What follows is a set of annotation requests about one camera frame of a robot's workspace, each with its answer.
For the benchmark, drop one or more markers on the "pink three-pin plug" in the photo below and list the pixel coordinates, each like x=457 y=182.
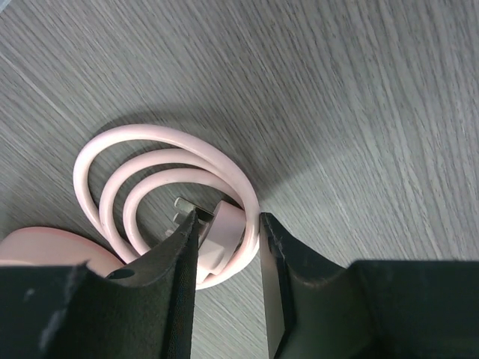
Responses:
x=220 y=235

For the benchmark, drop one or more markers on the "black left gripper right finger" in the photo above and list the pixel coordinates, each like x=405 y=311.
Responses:
x=315 y=308

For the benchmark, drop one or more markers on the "pink round socket base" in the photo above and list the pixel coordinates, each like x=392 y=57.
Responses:
x=46 y=246

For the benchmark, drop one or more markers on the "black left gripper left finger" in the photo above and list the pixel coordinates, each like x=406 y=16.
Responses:
x=143 y=310

